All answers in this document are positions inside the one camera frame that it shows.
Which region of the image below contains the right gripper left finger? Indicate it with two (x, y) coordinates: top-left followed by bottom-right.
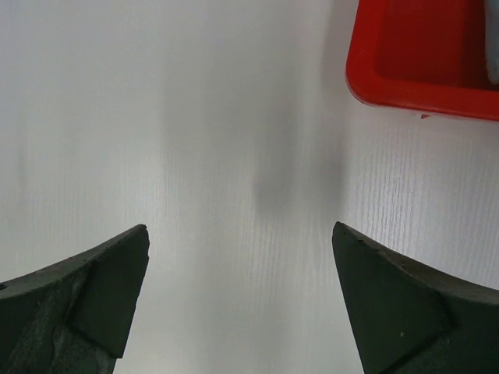
(1, 224), (150, 373)

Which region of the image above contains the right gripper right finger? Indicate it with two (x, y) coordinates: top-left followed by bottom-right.
(332, 222), (498, 373)

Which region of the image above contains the teal t shirt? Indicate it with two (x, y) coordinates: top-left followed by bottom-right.
(484, 0), (499, 84)

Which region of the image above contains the red plastic bin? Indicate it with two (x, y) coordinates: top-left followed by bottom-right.
(345, 1), (498, 121)

